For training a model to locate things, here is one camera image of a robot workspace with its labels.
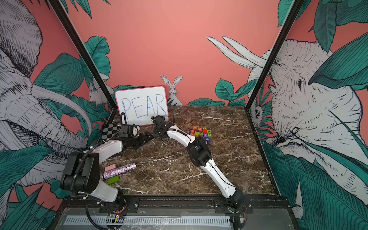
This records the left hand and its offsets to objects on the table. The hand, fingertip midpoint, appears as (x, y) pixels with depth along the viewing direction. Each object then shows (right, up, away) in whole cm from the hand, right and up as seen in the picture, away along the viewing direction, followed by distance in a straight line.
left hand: (150, 137), depth 93 cm
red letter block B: (+37, +3, +10) cm, 39 cm away
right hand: (+1, +3, +8) cm, 9 cm away
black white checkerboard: (-32, +3, +8) cm, 33 cm away
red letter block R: (+31, +5, +14) cm, 34 cm away
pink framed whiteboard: (-10, +22, +8) cm, 25 cm away
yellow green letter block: (+31, +1, +9) cm, 33 cm away
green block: (-18, -23, -13) cm, 31 cm away
